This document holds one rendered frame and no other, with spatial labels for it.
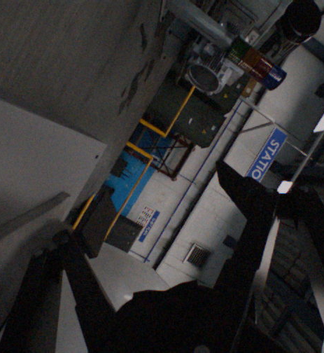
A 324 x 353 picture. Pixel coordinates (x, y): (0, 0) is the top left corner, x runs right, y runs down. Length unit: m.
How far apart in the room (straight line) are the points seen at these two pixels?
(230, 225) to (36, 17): 6.37
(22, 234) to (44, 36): 0.24
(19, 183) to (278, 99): 7.15
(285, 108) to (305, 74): 1.30
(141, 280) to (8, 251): 0.14
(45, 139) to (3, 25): 0.12
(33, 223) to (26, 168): 0.07
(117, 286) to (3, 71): 0.27
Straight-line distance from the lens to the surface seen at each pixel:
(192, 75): 0.91
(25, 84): 0.30
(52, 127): 0.19
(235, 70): 0.86
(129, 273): 0.24
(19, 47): 0.28
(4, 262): 0.22
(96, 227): 0.17
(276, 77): 0.67
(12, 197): 0.21
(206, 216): 5.97
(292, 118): 7.41
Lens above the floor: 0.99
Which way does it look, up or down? 7 degrees up
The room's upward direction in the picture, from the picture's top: 121 degrees clockwise
